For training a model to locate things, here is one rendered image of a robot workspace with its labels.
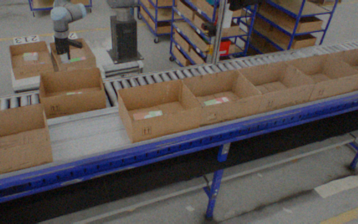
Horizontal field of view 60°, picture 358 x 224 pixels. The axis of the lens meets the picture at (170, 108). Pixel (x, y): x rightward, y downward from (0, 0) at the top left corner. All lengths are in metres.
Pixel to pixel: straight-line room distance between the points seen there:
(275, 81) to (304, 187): 1.01
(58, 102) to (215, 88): 1.00
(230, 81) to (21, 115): 1.27
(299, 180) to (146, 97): 1.63
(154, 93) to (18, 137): 0.78
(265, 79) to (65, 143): 1.38
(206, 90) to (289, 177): 1.26
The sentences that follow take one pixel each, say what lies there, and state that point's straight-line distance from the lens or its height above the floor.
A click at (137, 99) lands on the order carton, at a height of 0.96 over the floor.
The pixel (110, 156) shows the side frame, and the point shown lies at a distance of 1.57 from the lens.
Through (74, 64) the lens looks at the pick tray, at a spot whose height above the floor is 0.83.
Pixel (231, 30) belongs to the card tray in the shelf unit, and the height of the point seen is 0.80.
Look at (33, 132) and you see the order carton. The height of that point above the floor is 0.89.
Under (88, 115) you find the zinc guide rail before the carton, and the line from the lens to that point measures 1.86.
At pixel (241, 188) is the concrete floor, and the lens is 2.69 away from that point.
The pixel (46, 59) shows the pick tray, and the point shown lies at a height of 0.76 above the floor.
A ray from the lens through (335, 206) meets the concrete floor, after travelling 2.89.
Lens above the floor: 2.05
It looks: 38 degrees down
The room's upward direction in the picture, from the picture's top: 4 degrees clockwise
